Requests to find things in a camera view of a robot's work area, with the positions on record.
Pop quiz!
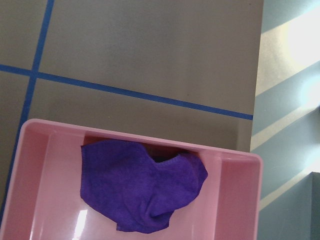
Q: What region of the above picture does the purple cloth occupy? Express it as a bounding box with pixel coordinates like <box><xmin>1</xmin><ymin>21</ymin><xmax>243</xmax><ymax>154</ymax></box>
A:
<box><xmin>80</xmin><ymin>139</ymin><xmax>208</xmax><ymax>234</ymax></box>

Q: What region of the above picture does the pink plastic tray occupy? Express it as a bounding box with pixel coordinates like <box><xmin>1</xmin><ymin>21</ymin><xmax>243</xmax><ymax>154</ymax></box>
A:
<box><xmin>0</xmin><ymin>119</ymin><xmax>263</xmax><ymax>240</ymax></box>

